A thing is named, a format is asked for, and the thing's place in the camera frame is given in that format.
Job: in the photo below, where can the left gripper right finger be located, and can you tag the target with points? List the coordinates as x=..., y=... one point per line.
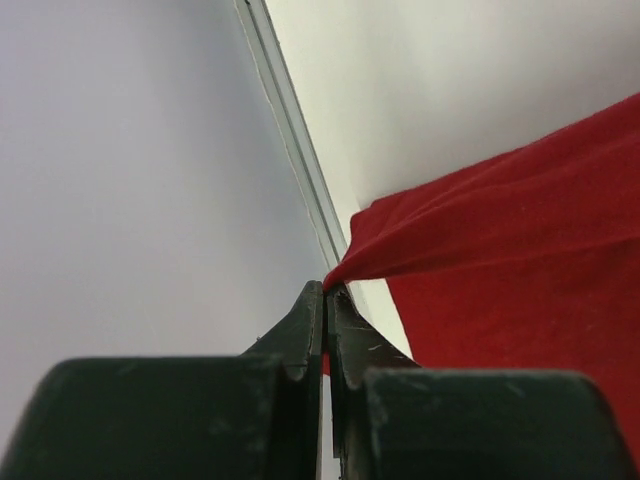
x=393, y=419

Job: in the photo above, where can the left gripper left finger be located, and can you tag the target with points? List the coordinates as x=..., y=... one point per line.
x=252, y=416

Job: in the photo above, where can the dark red t shirt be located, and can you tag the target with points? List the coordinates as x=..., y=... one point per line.
x=527, y=259

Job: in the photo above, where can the left aluminium corner post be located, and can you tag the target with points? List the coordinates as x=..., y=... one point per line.
x=280, y=92

